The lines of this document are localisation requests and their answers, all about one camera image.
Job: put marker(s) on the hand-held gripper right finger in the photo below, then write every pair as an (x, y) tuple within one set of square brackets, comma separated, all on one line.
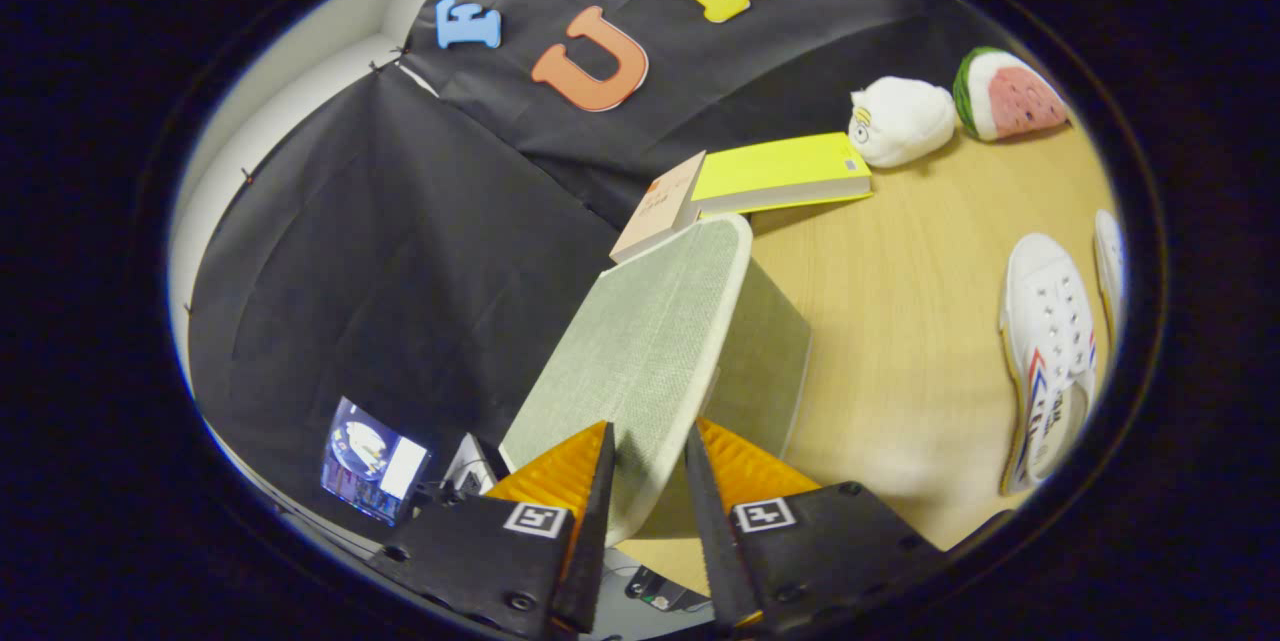
[(712, 541)]

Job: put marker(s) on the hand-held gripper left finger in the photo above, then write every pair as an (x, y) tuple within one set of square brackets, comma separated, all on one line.
[(592, 541)]

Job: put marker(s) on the green fabric storage box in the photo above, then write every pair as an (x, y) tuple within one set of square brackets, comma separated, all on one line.
[(640, 341)]

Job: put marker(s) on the white canvas shoe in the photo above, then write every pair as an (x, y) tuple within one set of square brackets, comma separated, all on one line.
[(1108, 266), (1045, 321)]

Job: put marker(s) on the white and black device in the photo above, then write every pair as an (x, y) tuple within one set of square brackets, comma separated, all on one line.
[(468, 466)]

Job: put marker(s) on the beige book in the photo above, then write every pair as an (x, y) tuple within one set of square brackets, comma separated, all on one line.
[(655, 206)]

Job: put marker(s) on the yellow book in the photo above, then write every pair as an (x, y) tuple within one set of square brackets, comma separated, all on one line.
[(775, 166)]

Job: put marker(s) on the white plush toy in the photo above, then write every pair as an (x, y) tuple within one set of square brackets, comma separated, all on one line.
[(905, 121)]

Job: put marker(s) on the watermelon slice plush toy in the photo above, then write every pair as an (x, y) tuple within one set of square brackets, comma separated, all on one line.
[(1010, 101)]

